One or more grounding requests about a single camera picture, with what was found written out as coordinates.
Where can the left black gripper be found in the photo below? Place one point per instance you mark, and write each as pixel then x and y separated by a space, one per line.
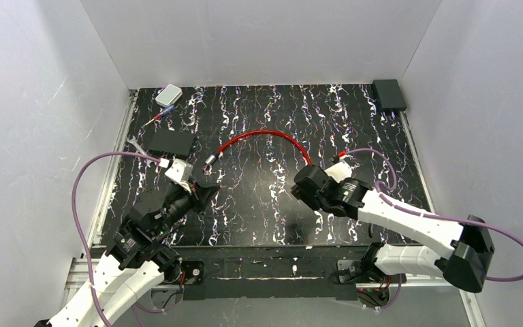
pixel 197 194

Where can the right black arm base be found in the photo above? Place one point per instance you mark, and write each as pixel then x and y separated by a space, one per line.
pixel 357 271

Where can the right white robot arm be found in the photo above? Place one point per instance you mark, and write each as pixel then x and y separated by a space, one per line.
pixel 459 252

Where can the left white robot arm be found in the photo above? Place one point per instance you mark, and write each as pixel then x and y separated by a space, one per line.
pixel 136 259

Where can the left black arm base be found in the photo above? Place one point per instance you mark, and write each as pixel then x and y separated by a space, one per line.
pixel 193 272

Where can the silver wrench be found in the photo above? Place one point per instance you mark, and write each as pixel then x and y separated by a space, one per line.
pixel 132 141

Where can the black flat box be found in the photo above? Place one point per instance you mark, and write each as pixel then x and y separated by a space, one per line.
pixel 171 143

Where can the red blue screwdriver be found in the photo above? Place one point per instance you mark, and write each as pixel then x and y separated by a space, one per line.
pixel 164 112

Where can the white rectangular box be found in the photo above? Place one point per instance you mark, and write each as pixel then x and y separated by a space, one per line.
pixel 168 95

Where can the black corner box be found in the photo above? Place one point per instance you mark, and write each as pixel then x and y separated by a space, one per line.
pixel 389 95

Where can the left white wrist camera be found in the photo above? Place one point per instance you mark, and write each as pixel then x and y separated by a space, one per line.
pixel 178 171

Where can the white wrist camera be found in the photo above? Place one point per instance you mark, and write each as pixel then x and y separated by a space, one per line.
pixel 339 171
pixel 178 171

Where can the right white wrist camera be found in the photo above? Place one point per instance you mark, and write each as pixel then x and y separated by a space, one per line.
pixel 339 171

